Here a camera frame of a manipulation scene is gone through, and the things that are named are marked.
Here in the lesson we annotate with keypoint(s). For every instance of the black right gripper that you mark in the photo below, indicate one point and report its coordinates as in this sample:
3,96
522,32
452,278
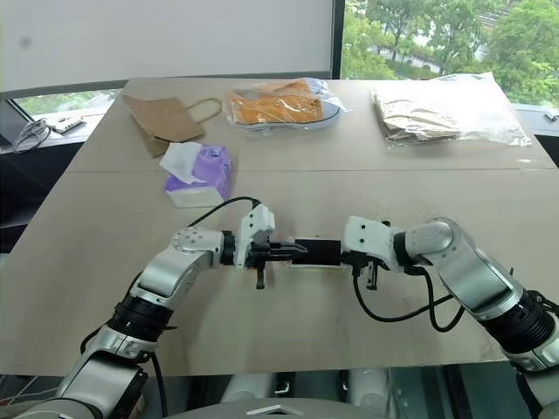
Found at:
360,263

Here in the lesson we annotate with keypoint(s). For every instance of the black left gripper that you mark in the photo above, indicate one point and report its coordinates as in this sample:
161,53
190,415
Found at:
258,257

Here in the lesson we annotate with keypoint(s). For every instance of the white smartphone with black screen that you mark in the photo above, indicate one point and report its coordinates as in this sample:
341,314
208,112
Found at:
319,252

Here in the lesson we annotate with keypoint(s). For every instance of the purple tissue pack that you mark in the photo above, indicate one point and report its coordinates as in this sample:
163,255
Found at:
209,170

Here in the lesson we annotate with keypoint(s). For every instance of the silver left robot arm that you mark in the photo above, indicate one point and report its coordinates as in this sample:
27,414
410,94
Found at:
170,270

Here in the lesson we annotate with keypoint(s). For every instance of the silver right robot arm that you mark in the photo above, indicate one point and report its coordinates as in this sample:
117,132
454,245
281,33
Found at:
476,279

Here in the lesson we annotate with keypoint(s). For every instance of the white rounded cylinder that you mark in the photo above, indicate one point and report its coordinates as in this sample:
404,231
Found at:
371,386
246,386

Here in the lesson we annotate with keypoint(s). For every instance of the orange canvas sneaker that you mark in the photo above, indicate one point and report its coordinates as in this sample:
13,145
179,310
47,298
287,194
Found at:
273,107

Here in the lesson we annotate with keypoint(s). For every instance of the stack of folded brown paper bags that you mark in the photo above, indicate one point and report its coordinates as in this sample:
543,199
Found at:
412,122

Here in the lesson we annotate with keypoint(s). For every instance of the grey robot torso top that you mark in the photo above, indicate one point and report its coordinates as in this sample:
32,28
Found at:
271,408

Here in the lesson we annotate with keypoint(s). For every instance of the clear plastic bag around sneaker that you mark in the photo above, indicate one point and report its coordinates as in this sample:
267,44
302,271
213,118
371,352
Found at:
325,91

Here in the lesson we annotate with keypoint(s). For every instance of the large clear plastic bag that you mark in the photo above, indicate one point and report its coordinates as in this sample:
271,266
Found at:
487,111

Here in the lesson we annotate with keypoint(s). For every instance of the white roller blind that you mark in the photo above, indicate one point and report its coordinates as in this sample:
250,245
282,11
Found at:
166,39

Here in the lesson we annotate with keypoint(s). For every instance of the small grey object on sill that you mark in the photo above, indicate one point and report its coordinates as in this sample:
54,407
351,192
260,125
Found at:
552,117

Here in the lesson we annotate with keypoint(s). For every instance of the white power strip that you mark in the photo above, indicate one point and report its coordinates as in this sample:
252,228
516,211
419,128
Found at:
66,125

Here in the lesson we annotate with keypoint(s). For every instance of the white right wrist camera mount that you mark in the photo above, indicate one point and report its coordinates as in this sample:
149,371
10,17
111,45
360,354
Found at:
364,235

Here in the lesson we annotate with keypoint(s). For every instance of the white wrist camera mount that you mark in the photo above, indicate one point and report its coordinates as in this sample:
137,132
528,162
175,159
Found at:
364,235
257,222

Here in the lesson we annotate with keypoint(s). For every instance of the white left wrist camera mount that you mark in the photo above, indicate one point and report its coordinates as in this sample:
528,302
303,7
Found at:
257,222

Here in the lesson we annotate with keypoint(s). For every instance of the black window frame post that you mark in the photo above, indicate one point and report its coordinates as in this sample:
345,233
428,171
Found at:
337,39

